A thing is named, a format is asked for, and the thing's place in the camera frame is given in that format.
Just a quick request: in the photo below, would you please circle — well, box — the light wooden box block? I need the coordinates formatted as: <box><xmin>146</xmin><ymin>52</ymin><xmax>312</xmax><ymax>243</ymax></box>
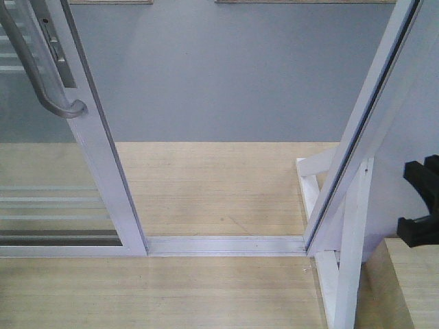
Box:
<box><xmin>355</xmin><ymin>238</ymin><xmax>438</xmax><ymax>328</ymax></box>

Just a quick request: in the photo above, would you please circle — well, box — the silver door lock plate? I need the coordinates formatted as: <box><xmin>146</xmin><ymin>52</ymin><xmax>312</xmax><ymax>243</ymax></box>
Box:
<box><xmin>32</xmin><ymin>0</ymin><xmax>77</xmax><ymax>88</ymax></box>

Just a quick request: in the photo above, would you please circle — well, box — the white wooden brace strip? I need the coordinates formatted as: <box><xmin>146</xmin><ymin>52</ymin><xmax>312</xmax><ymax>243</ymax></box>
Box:
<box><xmin>334</xmin><ymin>158</ymin><xmax>374</xmax><ymax>328</ymax></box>

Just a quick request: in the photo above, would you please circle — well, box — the white framed sliding glass door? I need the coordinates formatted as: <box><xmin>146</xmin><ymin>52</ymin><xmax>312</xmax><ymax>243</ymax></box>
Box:
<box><xmin>1</xmin><ymin>1</ymin><xmax>147</xmax><ymax>258</ymax></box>

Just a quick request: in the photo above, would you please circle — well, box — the white wall panel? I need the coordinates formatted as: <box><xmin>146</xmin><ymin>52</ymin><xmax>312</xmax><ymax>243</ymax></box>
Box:
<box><xmin>363</xmin><ymin>1</ymin><xmax>438</xmax><ymax>260</ymax></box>

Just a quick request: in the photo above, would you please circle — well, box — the aluminium floor track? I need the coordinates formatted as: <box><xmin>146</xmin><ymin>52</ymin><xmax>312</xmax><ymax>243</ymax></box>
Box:
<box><xmin>146</xmin><ymin>236</ymin><xmax>306</xmax><ymax>257</ymax></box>

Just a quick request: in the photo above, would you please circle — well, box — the grey metal door handle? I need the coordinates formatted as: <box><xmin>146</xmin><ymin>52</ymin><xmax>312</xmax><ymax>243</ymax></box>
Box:
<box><xmin>1</xmin><ymin>0</ymin><xmax>87</xmax><ymax>119</ymax></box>

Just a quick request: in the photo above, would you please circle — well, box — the white door jamb frame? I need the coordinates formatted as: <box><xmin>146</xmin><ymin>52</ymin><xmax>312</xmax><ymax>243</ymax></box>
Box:
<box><xmin>303</xmin><ymin>1</ymin><xmax>438</xmax><ymax>256</ymax></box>

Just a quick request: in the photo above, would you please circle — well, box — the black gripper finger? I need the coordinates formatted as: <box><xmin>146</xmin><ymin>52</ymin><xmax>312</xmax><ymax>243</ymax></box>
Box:
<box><xmin>396</xmin><ymin>214</ymin><xmax>438</xmax><ymax>247</ymax></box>
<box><xmin>403</xmin><ymin>154</ymin><xmax>438</xmax><ymax>206</ymax></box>

